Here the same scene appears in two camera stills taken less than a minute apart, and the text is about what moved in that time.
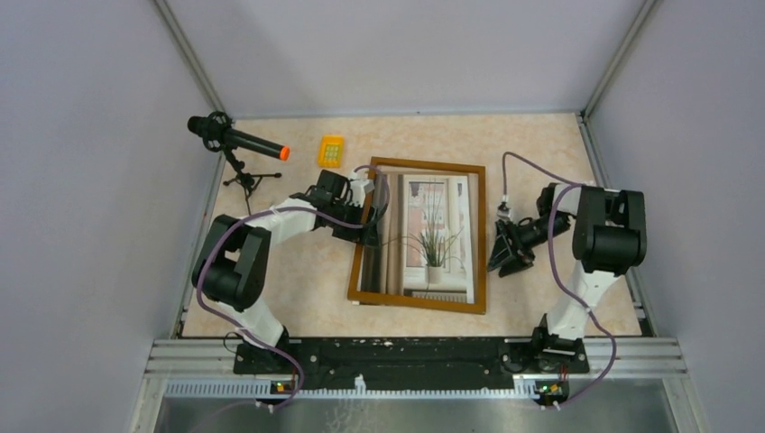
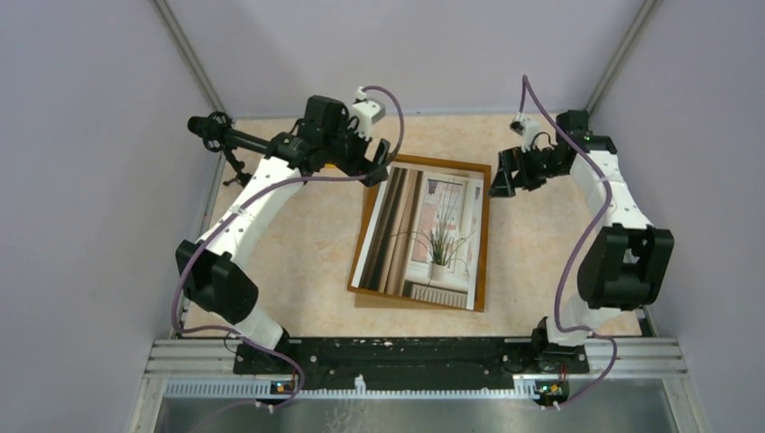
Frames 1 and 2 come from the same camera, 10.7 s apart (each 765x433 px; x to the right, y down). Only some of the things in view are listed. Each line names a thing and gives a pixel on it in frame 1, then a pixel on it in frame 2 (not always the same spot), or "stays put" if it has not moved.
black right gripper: x=513 y=257 -> x=509 y=161
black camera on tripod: x=216 y=127 stays put
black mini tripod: x=248 y=180 stays put
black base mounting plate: x=397 y=363 stays put
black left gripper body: x=346 y=212 -> x=346 y=147
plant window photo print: x=428 y=241 stays put
